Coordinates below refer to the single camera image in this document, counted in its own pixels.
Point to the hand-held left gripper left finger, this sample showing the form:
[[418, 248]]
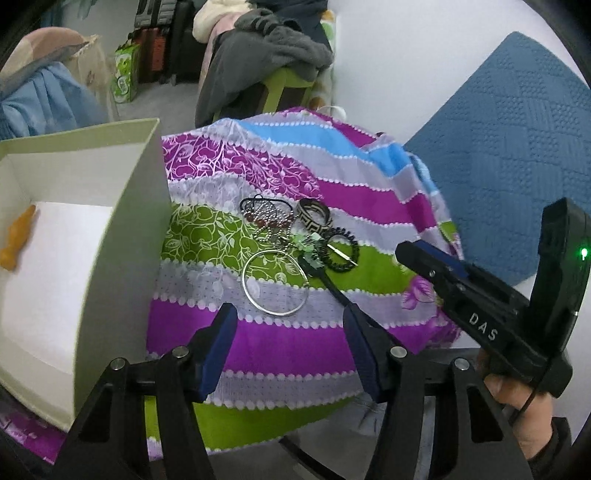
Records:
[[217, 350]]

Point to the red suitcase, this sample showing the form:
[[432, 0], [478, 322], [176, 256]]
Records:
[[152, 55]]

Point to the pink pillow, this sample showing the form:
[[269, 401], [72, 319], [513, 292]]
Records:
[[41, 46]]

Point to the cream clothing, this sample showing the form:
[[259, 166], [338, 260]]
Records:
[[207, 23]]

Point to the green chair with clothes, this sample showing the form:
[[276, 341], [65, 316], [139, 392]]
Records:
[[258, 50]]

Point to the dark blue clothing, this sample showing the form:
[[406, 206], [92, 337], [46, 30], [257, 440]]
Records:
[[300, 18]]

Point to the striped floral cloth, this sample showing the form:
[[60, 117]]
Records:
[[277, 332]]

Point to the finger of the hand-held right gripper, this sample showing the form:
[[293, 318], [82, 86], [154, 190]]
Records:
[[425, 267], [455, 267]]

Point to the orange plastic figure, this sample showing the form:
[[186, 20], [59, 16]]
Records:
[[16, 240]]

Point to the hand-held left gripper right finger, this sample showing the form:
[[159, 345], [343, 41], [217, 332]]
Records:
[[360, 350]]

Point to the light blue cloth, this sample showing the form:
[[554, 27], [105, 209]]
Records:
[[41, 101]]

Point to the green carton box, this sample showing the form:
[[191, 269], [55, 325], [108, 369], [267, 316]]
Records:
[[124, 74]]

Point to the black hair clip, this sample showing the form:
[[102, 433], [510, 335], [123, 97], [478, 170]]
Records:
[[332, 288]]

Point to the white cardboard box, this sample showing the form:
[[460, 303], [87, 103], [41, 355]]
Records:
[[124, 258]]

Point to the person's right hand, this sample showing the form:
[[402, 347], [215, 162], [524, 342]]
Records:
[[503, 392]]

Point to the blue knitted mat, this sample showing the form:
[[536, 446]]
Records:
[[498, 138]]

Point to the floral patterned cushion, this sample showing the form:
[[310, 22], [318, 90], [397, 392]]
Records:
[[325, 87]]

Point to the black suitcase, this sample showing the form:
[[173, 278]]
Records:
[[184, 41]]

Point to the green plastic chair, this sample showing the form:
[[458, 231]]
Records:
[[295, 81]]

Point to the silver bangle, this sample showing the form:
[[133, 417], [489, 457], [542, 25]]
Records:
[[277, 314]]

